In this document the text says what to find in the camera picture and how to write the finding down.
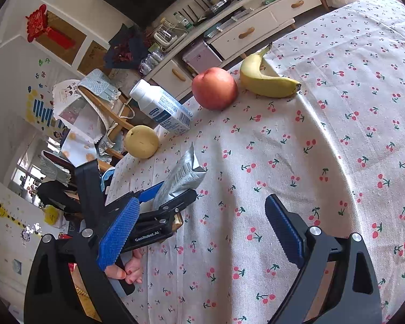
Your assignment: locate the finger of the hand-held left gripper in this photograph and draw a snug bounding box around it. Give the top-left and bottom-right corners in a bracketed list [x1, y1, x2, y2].
[134, 181, 166, 205]
[153, 189, 198, 217]

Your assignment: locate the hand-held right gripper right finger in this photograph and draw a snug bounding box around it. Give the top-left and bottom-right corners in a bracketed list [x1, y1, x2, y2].
[264, 194, 383, 324]

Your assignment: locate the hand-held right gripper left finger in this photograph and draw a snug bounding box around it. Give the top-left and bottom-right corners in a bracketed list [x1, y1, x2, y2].
[23, 197, 141, 324]

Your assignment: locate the white milk carton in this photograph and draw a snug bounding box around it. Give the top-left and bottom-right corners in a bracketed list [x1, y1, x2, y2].
[153, 142, 207, 211]

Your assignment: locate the person's left hand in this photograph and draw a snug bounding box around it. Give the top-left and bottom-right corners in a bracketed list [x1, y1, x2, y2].
[106, 247, 144, 286]

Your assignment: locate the orange print cloth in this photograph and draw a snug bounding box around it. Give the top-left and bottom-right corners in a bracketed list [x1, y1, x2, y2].
[61, 131, 98, 166]

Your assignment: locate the yellow pear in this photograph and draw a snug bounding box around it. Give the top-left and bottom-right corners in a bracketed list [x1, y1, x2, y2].
[123, 125, 160, 159]

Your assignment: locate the white bottle blue label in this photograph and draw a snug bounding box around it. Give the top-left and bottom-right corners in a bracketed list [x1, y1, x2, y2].
[130, 79, 193, 136]

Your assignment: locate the white scalloped cloth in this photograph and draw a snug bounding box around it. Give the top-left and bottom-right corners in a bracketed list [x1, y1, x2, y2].
[52, 79, 103, 139]

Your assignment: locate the light wooden chair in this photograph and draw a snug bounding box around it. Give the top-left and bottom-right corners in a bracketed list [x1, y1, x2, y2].
[52, 69, 136, 163]

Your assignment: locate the teal lace cloth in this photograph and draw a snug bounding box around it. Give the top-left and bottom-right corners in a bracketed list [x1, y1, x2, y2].
[77, 68, 122, 105]

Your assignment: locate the red apple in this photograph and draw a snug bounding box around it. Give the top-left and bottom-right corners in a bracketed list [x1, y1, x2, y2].
[192, 67, 238, 110]

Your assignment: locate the translucent storage box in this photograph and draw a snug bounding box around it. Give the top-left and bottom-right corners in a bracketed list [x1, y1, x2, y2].
[182, 40, 223, 74]

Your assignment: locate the yellow banana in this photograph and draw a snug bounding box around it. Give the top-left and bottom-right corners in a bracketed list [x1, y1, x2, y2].
[239, 43, 302, 98]

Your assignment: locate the dark wrapped bouquet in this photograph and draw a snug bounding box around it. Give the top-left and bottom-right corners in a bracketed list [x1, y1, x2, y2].
[104, 23, 149, 72]

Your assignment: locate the glass kettle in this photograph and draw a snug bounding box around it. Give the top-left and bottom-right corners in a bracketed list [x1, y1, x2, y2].
[153, 20, 188, 51]

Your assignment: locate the green label water bottle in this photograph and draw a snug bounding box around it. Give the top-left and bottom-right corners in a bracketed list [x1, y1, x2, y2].
[174, 12, 193, 29]

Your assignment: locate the white television cabinet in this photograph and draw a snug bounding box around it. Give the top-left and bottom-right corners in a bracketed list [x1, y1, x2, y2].
[145, 0, 328, 100]

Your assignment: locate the yellow giraffe wall sticker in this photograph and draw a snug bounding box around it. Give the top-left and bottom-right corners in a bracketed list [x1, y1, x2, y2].
[0, 201, 43, 240]

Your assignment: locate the wall poster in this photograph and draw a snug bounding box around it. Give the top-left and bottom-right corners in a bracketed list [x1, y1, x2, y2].
[25, 88, 71, 139]

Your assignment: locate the red knot wall decoration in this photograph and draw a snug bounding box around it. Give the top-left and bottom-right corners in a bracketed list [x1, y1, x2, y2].
[25, 4, 76, 50]

